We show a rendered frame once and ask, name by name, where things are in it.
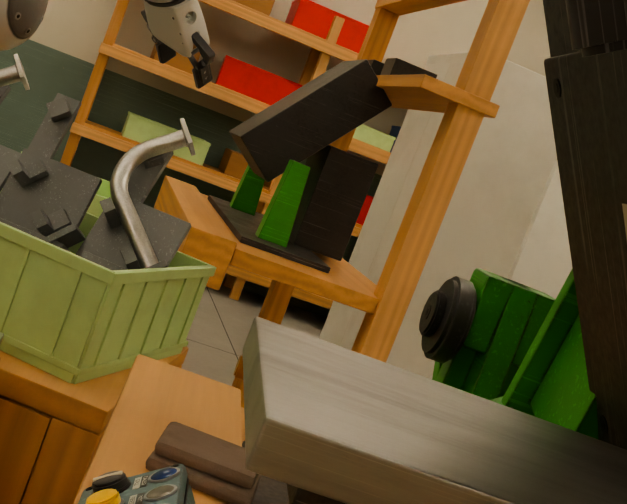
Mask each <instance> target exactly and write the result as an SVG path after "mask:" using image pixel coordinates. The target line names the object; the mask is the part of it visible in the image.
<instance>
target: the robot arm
mask: <svg viewBox="0 0 627 504"><path fill-rule="evenodd" d="M47 4H48V0H0V51H5V50H9V49H12V48H15V47H17V46H19V45H21V44H22V43H24V42H25V41H27V40H28V39H29V38H30V37H31V36H32V35H33V34H34V33H35V32H36V30H37V29H38V27H39V25H40V24H41V22H42V20H43V18H44V14H45V12H46V8H47ZM144 7H145V9H144V10H143V11H141V14H142V16H143V18H144V20H145V21H146V22H147V28H148V29H149V30H150V32H151V33H152V40H153V42H154V43H157V44H155V46H156V50H157V54H158V58H159V62H160V63H162V64H164V63H166V62H167V61H169V60H170V59H172V58H173V57H175V56H176V52H178V53H179V54H181V55H182V56H185V57H188V59H189V60H190V62H191V64H192V65H193V67H194V68H193V69H192V72H193V77H194V81H195V86H196V88H198V89H200V88H201V87H203V86H204V85H206V84H207V83H209V82H210V81H211V80H212V79H213V77H212V72H211V67H210V63H212V62H213V61H214V58H215V52H214V51H213V50H212V49H211V47H210V46H209V44H210V41H209V36H208V31H207V27H206V24H205V20H204V17H203V14H202V11H201V8H200V5H199V2H198V0H144ZM193 44H195V46H196V48H195V49H193ZM197 52H200V54H201V56H202V57H203V59H202V60H201V61H199V62H197V60H196V59H195V57H194V54H196V53H197Z"/></svg>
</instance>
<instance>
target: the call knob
mask: <svg viewBox="0 0 627 504"><path fill-rule="evenodd" d="M127 483H128V479H127V476H126V474H125V473H124V472H123V471H111V472H107V473H104V474H102V475H100V476H98V477H95V478H93V482H92V490H93V493H95V492H98V491H100V490H104V489H116V490H119V489H121V488H122V487H124V486H125V485H126V484H127Z"/></svg>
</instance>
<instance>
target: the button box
mask: <svg viewBox="0 0 627 504"><path fill-rule="evenodd" d="M165 468H176V469H177V472H176V473H175V474H173V475H172V476H170V477H167V478H164V479H160V480H152V479H151V476H152V475H153V474H154V473H156V472H157V471H159V470H162V469H165ZM165 468H161V469H157V470H154V471H150V472H146V473H142V474H139V475H135V476H131V477H127V479H128V483H127V484H126V485H125V486H124V487H122V488H121V489H119V490H117V492H119V494H120V498H121V502H120V503H119V504H196V503H195V499H194V496H193V492H192V489H191V486H190V485H189V478H187V476H188V474H187V471H186V467H185V466H184V465H183V464H174V465H172V466H169V467H165ZM163 485H171V486H174V489H173V491H172V492H170V493H168V494H167V495H164V496H162V497H158V498H147V497H146V495H147V494H148V492H150V491H151V490H152V489H154V488H156V487H159V486H163ZM92 494H94V493H93V490H92V487H88V488H86V489H85V490H84V491H83V492H82V495H81V497H80V500H79V502H78V504H86V500H87V498H88V497H89V496H90V495H92Z"/></svg>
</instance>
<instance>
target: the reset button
mask: <svg viewBox="0 0 627 504"><path fill-rule="evenodd" d="M120 502H121V498H120V494H119V492H117V490H116V489H104V490H100V491H98V492H95V493H94V494H92V495H90V496H89V497H88V498H87V500H86V504H119V503H120Z"/></svg>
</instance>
